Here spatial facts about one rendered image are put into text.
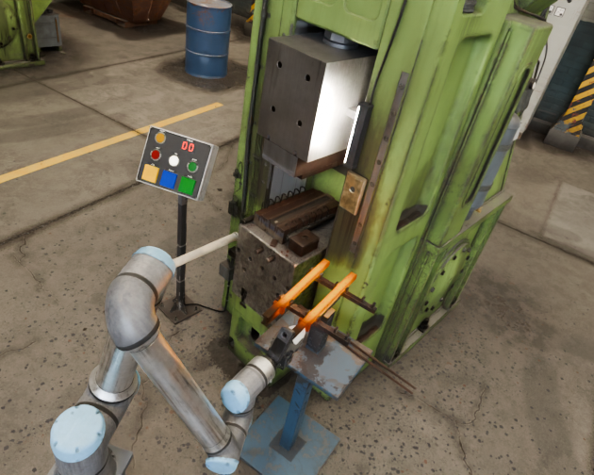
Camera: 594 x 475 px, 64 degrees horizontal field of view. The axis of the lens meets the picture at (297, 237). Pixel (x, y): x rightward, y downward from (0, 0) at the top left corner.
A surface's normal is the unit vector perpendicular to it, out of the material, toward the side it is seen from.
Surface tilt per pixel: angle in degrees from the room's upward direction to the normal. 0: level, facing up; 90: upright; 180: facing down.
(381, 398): 0
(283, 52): 90
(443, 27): 90
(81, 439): 5
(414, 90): 90
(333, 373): 0
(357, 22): 90
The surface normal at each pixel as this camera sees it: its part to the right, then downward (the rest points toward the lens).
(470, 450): 0.16, -0.79
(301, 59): -0.68, 0.34
